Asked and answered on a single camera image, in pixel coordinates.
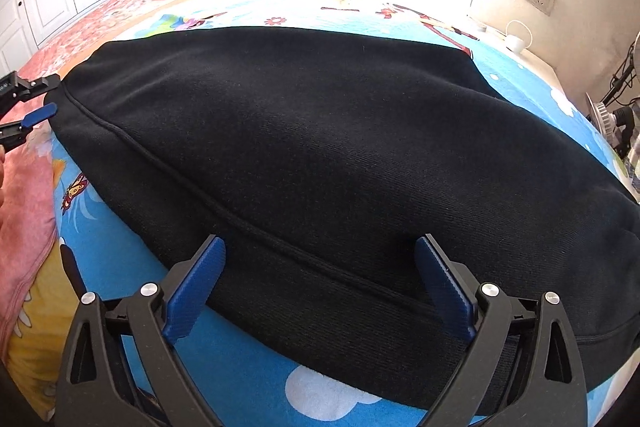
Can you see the round white lamp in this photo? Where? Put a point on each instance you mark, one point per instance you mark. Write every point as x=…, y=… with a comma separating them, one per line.
x=602, y=117

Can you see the blue cartoon printed bed sheet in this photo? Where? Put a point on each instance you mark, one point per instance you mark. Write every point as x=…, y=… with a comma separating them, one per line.
x=235, y=377

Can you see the grey wall socket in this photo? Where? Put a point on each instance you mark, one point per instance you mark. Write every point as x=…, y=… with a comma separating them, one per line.
x=544, y=1

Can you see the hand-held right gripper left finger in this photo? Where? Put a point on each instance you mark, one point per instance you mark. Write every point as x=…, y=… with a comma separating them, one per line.
x=192, y=292

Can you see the pink blanket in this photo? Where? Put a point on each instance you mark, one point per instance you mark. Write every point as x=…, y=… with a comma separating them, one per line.
x=25, y=217

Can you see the black tripod stand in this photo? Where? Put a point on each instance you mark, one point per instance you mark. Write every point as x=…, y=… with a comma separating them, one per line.
x=620, y=79

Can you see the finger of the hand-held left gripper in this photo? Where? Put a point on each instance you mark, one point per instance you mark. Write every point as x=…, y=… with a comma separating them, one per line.
x=20, y=88
x=40, y=114

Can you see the black pants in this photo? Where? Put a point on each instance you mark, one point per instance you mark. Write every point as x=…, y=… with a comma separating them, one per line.
x=300, y=132

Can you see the plaid cloth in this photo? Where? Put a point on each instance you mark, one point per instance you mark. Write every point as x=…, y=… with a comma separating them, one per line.
x=632, y=172

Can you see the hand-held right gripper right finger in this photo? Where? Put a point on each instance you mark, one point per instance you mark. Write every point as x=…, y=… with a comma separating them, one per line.
x=445, y=292

